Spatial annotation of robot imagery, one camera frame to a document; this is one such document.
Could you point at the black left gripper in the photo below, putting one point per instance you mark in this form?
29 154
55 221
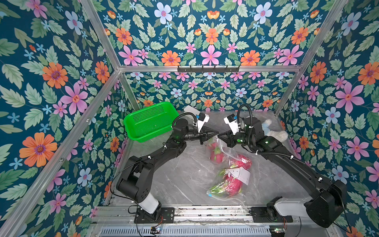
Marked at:
201 137

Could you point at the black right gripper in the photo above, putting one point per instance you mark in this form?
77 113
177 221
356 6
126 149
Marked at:
230 140

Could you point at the pink dragon fruit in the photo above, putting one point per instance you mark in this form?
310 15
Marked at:
235 163
216 155
227 188

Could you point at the green plastic basket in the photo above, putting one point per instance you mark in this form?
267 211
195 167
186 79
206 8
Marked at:
150 122

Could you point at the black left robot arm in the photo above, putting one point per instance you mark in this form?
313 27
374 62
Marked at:
135 180

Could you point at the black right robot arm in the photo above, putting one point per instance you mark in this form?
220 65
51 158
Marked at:
327 197

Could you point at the white rectangular box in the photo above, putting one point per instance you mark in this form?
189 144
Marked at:
192 110

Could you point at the white teddy bear blue shirt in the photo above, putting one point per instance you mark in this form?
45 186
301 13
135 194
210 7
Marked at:
275 130

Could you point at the white perforated vent strip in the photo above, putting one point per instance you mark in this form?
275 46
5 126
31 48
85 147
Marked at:
186 231

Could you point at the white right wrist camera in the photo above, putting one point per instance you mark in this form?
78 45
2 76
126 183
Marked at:
231 121

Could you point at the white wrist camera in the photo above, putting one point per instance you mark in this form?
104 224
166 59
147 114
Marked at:
202 119
231 121

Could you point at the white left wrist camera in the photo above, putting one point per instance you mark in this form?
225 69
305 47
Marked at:
202 119

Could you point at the black hook rail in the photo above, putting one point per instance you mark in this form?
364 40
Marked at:
208 69

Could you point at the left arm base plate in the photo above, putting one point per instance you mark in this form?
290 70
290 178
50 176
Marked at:
162 215

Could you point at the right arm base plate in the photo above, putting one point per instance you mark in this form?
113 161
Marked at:
264 214

